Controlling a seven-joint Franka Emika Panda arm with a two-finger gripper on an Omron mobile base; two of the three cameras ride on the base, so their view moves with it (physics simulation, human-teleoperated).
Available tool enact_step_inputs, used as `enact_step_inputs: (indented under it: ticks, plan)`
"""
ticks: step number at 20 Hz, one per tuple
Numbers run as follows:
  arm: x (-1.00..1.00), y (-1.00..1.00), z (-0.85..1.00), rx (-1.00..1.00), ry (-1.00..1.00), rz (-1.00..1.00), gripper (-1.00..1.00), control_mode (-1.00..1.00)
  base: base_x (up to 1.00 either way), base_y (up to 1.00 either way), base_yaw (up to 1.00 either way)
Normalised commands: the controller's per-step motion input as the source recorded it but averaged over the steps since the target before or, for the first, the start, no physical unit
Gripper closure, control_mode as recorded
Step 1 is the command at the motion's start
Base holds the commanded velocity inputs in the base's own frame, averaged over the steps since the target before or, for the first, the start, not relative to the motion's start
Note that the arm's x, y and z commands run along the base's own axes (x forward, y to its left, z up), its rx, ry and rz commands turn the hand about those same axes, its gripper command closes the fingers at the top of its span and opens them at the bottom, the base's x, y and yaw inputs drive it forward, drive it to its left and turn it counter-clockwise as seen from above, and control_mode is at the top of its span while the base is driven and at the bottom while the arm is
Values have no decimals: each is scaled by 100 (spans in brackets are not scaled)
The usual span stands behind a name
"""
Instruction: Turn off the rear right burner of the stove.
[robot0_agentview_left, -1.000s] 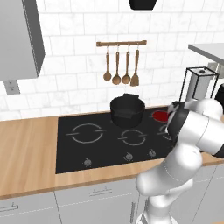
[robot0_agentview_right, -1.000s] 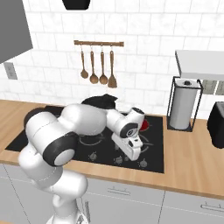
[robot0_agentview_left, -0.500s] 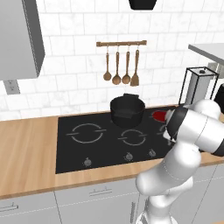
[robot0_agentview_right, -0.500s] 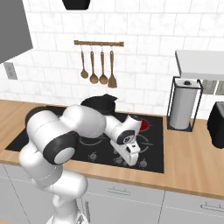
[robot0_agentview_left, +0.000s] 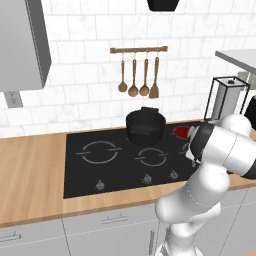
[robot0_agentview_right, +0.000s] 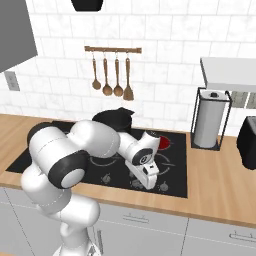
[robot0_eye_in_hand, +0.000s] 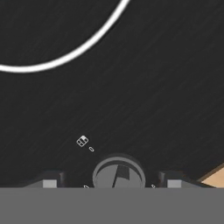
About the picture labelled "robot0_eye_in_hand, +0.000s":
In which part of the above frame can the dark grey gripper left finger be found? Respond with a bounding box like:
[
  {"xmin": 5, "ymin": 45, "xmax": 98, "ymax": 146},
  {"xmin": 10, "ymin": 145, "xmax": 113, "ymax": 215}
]
[{"xmin": 22, "ymin": 171, "xmax": 66, "ymax": 189}]

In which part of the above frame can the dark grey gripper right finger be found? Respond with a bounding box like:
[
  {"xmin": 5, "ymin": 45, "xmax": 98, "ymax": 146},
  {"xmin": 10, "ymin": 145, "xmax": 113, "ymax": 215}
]
[{"xmin": 158, "ymin": 170, "xmax": 205, "ymax": 189}]

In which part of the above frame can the dark grey round stove knob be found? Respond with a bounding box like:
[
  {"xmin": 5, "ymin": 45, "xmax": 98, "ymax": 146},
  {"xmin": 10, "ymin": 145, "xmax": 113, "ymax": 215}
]
[{"xmin": 92, "ymin": 153, "xmax": 146, "ymax": 189}]

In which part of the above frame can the black glass hob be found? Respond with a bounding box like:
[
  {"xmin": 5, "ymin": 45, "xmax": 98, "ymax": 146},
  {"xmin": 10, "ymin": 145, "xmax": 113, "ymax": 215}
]
[{"xmin": 0, "ymin": 0, "xmax": 224, "ymax": 189}]

